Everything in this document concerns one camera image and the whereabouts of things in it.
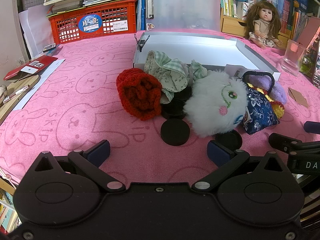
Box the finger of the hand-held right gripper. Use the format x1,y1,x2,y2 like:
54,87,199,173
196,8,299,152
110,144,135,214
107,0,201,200
304,121,320,133
269,132,320,155

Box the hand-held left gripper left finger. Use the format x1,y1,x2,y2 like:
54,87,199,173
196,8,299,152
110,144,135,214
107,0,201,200
32,140,126,193

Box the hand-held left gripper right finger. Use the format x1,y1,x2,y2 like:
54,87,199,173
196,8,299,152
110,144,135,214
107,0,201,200
192,140,288,192

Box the black round puck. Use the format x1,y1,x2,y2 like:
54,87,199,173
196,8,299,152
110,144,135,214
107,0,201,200
215,130,242,152
160,119,191,146
172,89,193,103
162,99,187,120

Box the yellow red crochet charm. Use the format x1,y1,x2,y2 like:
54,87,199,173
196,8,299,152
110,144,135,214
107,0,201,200
265,87,285,119

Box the blue floral fabric pouch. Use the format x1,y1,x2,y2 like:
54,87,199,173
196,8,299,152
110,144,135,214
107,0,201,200
241,84,280,135

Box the white fluffy plush pouch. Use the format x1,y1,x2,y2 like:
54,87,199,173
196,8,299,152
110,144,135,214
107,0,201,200
183,70,248,138

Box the purple fluffy pouch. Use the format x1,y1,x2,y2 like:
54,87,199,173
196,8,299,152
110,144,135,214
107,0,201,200
246,69,287,104

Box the red crochet pouch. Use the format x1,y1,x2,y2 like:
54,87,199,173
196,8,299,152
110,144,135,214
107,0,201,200
116,67,163,121

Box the green gingham floral pouch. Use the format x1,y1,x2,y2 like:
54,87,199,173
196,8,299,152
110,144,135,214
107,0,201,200
144,51,208,104

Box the grey cardboard box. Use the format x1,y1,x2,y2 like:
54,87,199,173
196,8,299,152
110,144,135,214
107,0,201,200
132,31,282,80

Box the brown cardboard piece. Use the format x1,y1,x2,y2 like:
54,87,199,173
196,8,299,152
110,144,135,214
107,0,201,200
287,87,310,108

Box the pink bunny print towel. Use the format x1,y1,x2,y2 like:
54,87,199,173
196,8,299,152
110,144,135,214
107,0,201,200
0,29,320,205

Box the smartphone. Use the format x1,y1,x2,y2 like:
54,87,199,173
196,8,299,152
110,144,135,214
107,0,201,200
311,39,320,88

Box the clear jar green plant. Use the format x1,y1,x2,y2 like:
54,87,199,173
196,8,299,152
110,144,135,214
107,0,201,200
300,55,313,74

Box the clear drinking glass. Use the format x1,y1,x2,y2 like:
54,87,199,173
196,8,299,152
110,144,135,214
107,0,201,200
280,39,307,77

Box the white paper sheet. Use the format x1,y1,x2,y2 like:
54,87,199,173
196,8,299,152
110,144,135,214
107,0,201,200
11,59,66,110

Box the pink stand board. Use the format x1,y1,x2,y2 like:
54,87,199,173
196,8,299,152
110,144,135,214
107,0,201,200
295,16,320,53

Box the wooden board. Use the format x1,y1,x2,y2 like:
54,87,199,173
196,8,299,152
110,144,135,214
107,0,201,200
0,74,40,125

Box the silver pen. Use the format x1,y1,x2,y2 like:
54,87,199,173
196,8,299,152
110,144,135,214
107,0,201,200
2,84,30,104

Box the red booklet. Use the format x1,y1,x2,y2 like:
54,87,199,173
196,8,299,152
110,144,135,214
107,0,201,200
4,55,58,81

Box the brown-haired baby doll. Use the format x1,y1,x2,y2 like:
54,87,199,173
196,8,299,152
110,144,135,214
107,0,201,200
244,0,284,49

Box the black binder clip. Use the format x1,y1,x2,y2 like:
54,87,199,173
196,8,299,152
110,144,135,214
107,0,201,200
134,34,150,53

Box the wooden drawer organiser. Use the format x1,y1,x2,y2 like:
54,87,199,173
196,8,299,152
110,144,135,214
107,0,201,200
220,14,292,45

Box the red plastic crate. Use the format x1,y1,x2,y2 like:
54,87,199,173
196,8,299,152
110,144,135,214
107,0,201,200
47,0,137,45

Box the row of upright books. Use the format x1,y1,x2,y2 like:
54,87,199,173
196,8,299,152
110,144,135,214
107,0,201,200
220,0,310,34

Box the leaning white paper sheets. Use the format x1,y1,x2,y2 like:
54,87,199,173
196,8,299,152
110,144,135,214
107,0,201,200
19,5,55,58

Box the translucent clipboard folder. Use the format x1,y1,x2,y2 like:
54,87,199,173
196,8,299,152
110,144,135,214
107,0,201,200
144,0,222,30

